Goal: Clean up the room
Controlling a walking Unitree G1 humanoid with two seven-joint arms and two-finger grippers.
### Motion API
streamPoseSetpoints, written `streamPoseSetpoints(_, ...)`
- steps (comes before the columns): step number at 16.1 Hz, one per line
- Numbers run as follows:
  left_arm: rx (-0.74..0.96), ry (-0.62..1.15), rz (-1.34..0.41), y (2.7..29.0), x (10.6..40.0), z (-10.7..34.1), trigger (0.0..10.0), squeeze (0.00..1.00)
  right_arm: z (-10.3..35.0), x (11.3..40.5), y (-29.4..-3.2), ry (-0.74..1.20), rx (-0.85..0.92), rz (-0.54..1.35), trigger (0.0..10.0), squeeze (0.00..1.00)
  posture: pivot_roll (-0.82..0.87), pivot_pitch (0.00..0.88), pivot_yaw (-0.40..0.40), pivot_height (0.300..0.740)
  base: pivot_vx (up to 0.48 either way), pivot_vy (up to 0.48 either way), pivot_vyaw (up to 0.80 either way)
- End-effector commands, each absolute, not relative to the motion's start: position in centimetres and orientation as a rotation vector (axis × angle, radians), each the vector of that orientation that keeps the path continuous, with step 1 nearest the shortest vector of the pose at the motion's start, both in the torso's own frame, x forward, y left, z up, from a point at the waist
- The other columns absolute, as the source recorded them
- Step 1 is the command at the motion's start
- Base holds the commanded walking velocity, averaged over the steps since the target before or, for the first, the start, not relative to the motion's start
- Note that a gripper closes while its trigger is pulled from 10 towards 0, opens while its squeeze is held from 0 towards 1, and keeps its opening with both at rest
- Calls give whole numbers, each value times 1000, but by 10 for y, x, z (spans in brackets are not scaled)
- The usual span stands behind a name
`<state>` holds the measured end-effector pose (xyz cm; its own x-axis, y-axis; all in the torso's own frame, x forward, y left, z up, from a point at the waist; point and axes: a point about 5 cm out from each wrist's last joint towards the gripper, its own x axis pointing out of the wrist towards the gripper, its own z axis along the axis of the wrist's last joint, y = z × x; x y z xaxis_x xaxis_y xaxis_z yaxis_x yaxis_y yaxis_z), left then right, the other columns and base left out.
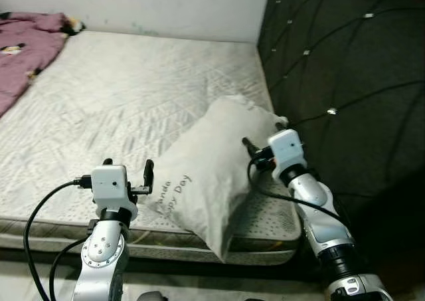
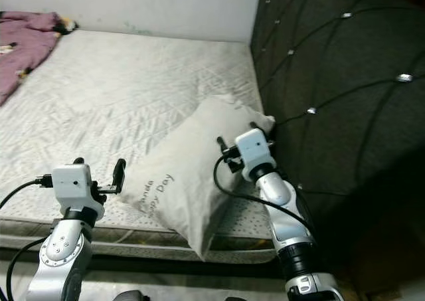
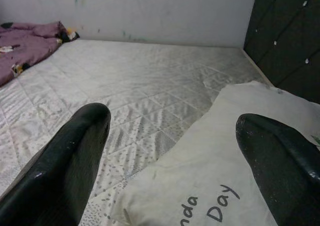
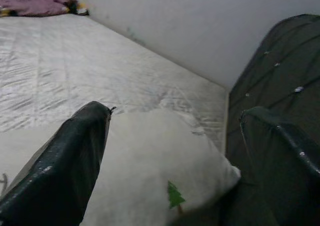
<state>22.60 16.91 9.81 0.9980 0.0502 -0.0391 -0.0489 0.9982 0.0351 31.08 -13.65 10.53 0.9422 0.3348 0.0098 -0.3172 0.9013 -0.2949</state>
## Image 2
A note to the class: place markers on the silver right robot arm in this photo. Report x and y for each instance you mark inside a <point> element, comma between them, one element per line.
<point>289,221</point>

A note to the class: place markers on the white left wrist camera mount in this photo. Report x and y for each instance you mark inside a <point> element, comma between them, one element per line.
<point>73,185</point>

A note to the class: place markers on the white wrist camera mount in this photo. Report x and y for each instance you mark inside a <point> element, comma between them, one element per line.
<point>255,149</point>
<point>73,185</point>

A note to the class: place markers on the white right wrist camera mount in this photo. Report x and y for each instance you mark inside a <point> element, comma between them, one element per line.
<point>255,149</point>

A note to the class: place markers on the beige quilted mattress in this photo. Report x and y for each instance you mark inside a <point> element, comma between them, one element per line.
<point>139,95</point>

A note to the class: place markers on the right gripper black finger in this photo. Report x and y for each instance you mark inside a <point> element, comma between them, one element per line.
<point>222,145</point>

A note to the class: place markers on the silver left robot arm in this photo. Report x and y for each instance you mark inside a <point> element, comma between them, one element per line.
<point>63,254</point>

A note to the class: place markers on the grey left robot leg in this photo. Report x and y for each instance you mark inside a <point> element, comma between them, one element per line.
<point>131,296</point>

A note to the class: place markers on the dark tufted headboard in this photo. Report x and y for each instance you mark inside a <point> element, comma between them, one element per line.
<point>352,68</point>

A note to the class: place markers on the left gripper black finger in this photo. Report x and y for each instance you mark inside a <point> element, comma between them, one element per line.
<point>119,175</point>
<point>79,161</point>

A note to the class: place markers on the beige pillow with lettering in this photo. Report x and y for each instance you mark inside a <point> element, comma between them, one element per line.
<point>186,168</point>

